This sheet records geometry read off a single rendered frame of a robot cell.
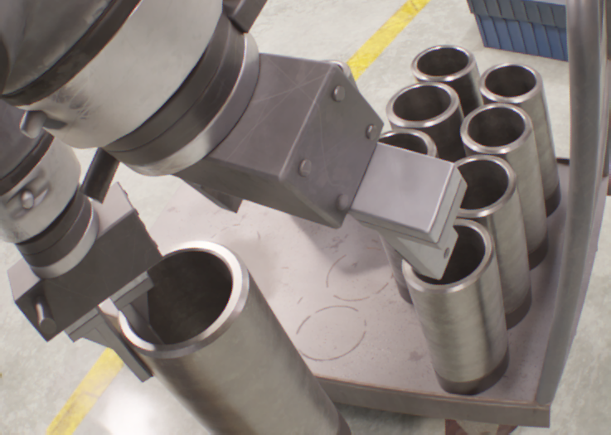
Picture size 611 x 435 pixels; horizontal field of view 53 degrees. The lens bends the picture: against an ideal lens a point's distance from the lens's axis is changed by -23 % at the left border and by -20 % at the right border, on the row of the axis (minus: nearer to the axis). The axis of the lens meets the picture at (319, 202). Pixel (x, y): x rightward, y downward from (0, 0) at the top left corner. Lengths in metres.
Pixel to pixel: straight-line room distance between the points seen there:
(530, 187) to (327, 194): 0.86
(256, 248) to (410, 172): 1.19
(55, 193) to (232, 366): 0.20
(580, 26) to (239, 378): 0.40
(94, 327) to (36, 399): 1.41
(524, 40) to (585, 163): 1.61
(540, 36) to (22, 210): 1.93
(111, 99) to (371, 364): 1.00
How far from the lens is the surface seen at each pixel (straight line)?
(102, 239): 0.50
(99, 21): 0.21
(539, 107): 1.18
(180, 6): 0.23
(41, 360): 2.03
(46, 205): 0.45
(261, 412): 0.61
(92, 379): 1.85
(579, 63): 0.59
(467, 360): 1.02
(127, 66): 0.22
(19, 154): 0.43
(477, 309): 0.93
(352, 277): 1.34
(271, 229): 1.50
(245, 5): 0.28
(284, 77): 0.28
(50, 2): 0.20
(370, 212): 0.30
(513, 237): 1.03
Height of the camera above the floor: 1.20
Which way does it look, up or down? 39 degrees down
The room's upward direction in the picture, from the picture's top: 24 degrees counter-clockwise
